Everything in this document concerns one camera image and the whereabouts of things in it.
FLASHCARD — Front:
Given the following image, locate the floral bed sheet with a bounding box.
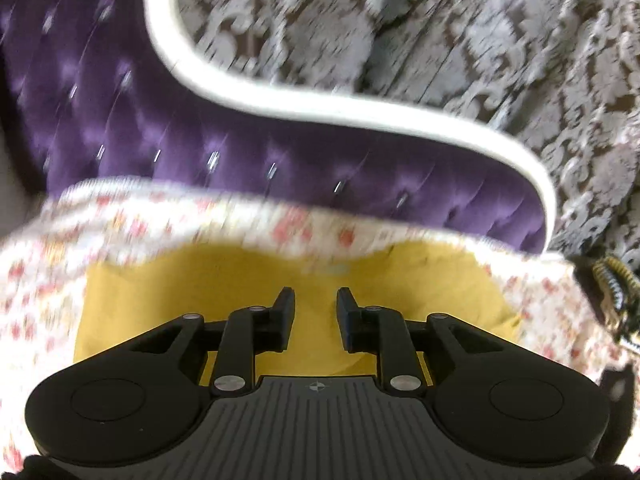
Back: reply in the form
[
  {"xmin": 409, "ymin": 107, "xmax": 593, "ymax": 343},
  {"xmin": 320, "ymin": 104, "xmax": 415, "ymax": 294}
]
[{"xmin": 0, "ymin": 177, "xmax": 640, "ymax": 463}]

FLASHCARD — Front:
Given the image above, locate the grey damask curtain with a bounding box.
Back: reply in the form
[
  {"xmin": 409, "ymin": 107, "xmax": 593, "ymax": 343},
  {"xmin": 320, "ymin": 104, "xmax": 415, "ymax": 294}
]
[{"xmin": 170, "ymin": 0, "xmax": 640, "ymax": 271}]

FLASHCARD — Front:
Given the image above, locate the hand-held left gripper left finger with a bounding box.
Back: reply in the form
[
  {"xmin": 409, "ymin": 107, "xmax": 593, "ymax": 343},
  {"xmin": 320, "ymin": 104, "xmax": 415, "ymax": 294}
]
[{"xmin": 117, "ymin": 287, "xmax": 296, "ymax": 395}]

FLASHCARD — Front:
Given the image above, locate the striped knitted cloth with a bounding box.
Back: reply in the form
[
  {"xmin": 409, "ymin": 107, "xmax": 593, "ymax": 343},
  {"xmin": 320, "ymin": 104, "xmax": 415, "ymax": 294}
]
[{"xmin": 592, "ymin": 255, "xmax": 640, "ymax": 351}]

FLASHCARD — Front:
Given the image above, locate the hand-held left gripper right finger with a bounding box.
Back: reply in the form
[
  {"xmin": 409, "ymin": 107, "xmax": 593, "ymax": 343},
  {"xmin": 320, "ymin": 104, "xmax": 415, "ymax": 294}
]
[{"xmin": 336, "ymin": 287, "xmax": 517, "ymax": 393}]

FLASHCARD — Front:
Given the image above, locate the mustard yellow garment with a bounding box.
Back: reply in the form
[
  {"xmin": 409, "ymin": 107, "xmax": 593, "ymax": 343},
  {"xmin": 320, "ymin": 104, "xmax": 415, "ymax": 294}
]
[{"xmin": 74, "ymin": 240, "xmax": 521, "ymax": 381}]

